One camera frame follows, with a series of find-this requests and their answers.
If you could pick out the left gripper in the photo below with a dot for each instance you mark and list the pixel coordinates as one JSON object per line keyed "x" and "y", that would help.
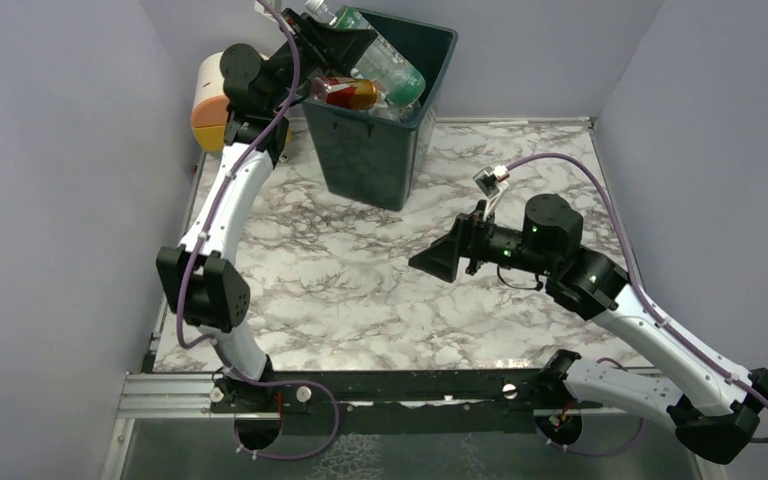
{"x": 321, "y": 34}

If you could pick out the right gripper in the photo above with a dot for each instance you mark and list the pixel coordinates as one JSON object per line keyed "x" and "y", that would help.
{"x": 474, "y": 242}

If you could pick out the amber tea bottle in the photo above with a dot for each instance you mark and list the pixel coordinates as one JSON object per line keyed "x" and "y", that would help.
{"x": 345, "y": 92}

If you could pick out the green tea bottle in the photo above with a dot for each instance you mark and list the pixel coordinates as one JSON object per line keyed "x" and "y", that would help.
{"x": 382, "y": 63}

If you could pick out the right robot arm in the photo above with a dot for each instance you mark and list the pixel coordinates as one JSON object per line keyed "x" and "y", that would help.
{"x": 711, "y": 404}

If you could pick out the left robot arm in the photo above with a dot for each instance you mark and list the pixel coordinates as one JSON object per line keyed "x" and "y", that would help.
{"x": 198, "y": 276}

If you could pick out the dark green plastic bin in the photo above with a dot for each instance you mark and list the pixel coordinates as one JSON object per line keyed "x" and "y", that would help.
{"x": 374, "y": 160}

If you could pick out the cream orange drawer box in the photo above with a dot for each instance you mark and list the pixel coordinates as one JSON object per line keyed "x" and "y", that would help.
{"x": 209, "y": 115}

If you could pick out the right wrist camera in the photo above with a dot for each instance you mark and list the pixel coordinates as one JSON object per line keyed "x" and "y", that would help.
{"x": 493, "y": 182}

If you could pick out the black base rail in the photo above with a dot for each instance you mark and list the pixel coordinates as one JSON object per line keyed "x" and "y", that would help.
{"x": 331, "y": 403}

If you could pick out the aluminium frame rail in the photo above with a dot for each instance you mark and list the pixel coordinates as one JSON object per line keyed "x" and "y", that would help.
{"x": 165, "y": 396}

